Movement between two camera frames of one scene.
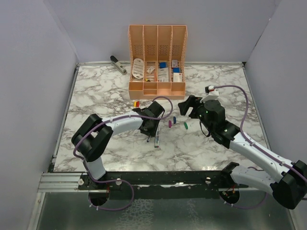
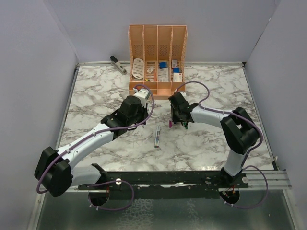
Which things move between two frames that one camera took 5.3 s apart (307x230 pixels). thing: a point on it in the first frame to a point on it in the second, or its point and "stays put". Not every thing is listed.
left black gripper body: x=151 y=130 to x=140 y=116
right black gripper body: x=200 y=112 to x=175 y=117
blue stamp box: x=162 y=65 stays put
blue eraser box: x=176 y=70 stays put
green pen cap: x=185 y=125 stays put
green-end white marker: x=155 y=145 stays put
